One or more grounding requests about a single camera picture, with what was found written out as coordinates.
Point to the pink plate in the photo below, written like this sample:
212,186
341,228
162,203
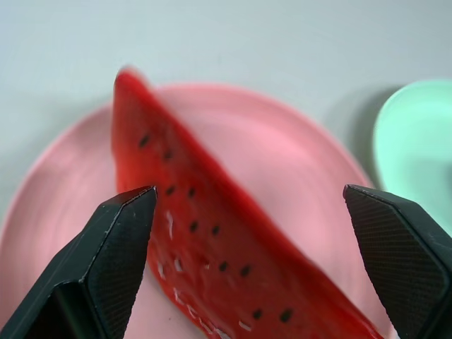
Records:
293,159

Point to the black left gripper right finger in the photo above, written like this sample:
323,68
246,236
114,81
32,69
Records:
406,254

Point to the red watermelon slice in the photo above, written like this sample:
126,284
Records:
208,226

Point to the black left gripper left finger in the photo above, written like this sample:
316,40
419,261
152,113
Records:
102,268

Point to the mint green plate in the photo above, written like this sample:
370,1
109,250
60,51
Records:
416,141

